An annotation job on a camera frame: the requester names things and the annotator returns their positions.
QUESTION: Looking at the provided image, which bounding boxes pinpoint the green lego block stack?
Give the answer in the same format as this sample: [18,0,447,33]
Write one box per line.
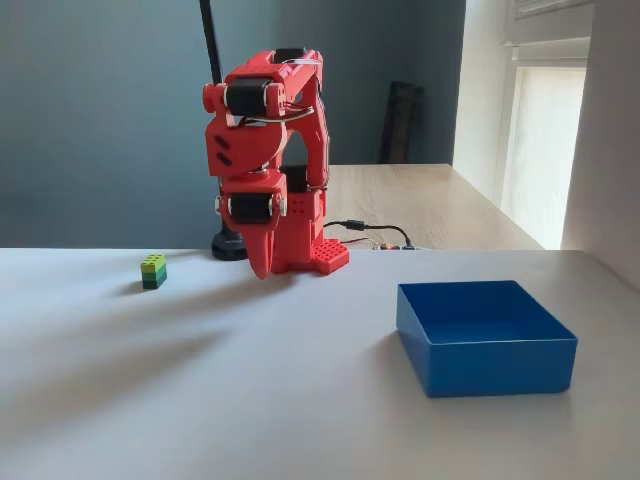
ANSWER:
[140,253,169,290]

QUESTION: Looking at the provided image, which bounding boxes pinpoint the blue plastic bin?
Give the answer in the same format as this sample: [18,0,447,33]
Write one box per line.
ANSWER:
[396,279,580,400]

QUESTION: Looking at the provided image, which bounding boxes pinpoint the black lamp stand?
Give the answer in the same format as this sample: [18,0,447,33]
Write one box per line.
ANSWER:
[198,0,250,262]

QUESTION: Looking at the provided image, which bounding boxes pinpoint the small controller board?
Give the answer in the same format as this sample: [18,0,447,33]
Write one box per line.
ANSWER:
[364,239,417,252]

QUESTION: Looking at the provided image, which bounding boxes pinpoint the light wooden table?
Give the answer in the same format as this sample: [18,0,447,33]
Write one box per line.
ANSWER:
[324,163,546,251]

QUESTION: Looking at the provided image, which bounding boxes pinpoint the dark wooden board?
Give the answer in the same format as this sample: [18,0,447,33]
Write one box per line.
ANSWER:
[381,80,425,165]

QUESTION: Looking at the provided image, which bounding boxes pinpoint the gray servo cable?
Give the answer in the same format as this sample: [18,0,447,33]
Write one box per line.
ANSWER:
[238,105,315,125]

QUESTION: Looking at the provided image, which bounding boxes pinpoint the black usb cable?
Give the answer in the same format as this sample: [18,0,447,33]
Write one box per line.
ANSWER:
[322,219,414,249]

